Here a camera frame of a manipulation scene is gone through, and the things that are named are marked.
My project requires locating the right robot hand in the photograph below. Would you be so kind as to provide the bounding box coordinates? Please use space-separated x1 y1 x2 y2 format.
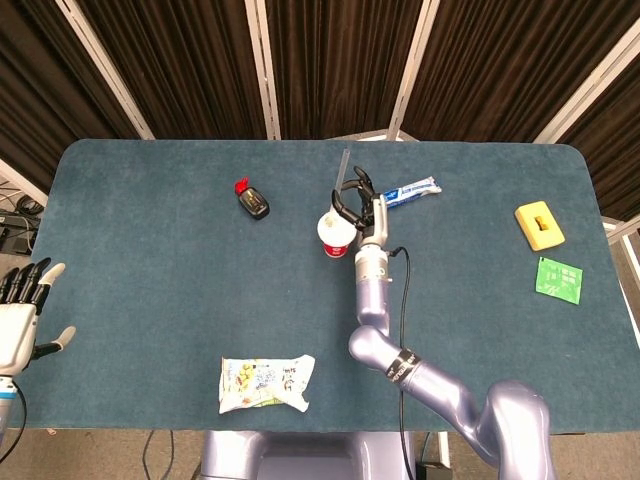
331 165 391 250

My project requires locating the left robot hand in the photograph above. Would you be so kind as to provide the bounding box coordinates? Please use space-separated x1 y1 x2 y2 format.
0 257 77 374

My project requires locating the clear plastic straw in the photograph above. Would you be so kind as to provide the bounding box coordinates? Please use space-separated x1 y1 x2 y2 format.
335 147 352 194

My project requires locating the red paper cup white lid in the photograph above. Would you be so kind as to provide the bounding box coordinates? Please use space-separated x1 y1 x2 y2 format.
316 209 359 260

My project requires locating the blue white toothpaste tube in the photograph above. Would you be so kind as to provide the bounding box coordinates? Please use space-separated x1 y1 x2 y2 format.
382 175 443 210

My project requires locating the white partition foot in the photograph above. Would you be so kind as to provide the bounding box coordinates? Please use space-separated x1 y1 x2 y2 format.
324 128 421 144

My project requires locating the black bottle red cap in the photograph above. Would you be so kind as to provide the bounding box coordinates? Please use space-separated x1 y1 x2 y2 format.
233 176 272 220

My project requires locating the yellow sponge block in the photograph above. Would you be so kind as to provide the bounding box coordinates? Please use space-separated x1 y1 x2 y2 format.
514 199 567 252

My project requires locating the dark brown curtain panel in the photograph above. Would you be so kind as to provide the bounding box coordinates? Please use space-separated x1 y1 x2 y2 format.
74 0 267 141
402 0 640 144
0 0 146 194
264 0 426 141
557 62 640 221

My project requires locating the blue felt table cover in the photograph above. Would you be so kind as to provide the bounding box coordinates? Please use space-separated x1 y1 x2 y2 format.
9 138 640 434

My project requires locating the green sachet packet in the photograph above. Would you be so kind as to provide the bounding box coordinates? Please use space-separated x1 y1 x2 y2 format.
534 256 584 306

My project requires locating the white snack bag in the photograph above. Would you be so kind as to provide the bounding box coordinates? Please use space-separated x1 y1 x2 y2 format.
218 354 317 415

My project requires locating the lavender robot torso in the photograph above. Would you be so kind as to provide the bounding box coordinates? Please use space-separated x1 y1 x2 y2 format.
199 430 416 480

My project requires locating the black floor box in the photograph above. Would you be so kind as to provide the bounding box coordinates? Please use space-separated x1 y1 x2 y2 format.
417 462 454 480

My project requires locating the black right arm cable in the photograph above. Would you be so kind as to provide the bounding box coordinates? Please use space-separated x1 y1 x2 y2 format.
387 245 419 480

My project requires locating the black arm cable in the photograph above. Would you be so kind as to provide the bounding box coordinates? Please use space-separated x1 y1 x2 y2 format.
387 245 419 480
0 380 27 467

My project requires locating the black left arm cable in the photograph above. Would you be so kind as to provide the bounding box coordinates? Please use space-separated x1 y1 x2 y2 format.
0 380 27 467

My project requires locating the black equipment with cables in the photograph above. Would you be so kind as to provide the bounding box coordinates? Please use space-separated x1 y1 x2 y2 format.
0 192 44 257

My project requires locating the white partition post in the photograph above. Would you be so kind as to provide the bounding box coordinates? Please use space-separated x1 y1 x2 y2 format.
244 0 282 141
0 158 50 202
533 30 640 145
388 0 441 142
54 0 155 141

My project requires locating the black floor cable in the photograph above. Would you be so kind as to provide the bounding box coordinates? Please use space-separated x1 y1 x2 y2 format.
141 430 176 470

